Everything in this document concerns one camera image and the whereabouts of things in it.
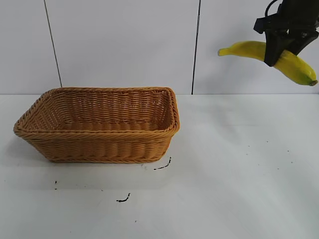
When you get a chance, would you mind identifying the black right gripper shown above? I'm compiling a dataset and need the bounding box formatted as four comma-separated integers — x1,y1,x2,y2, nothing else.
253,5,319,68

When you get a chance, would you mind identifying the yellow banana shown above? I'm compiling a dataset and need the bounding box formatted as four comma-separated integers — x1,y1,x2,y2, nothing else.
218,40,319,87

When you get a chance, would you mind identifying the tan woven wicker basket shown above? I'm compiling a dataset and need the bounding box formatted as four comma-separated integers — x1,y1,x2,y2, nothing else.
13,86,180,164

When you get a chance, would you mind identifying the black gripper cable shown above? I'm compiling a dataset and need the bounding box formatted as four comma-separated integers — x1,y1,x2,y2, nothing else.
264,0,281,17

